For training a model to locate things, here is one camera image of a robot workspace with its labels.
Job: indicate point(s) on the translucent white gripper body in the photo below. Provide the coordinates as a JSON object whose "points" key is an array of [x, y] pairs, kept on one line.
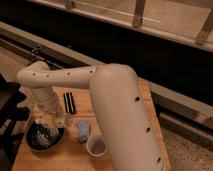
{"points": [[50, 117]]}

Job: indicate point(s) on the white plastic bottle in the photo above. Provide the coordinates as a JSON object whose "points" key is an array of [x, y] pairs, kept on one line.
{"points": [[68, 119]]}

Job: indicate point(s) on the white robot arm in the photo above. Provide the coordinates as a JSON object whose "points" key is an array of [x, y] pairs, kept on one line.
{"points": [[117, 103]]}

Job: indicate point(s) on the dark ceramic bowl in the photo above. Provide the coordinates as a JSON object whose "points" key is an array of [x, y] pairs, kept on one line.
{"points": [[40, 138]]}

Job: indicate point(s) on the black rectangular case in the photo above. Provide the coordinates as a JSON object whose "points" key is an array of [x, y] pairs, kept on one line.
{"points": [[69, 103]]}

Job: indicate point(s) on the blue crumpled cloth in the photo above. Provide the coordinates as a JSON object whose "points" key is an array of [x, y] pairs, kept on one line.
{"points": [[83, 131]]}

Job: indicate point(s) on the black tripod stand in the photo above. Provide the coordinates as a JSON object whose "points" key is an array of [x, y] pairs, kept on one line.
{"points": [[10, 97]]}

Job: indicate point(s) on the white paper cup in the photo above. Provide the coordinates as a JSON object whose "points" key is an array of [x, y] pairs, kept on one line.
{"points": [[95, 146]]}

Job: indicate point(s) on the metal window frame rail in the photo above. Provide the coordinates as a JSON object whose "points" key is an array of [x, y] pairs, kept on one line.
{"points": [[188, 22]]}

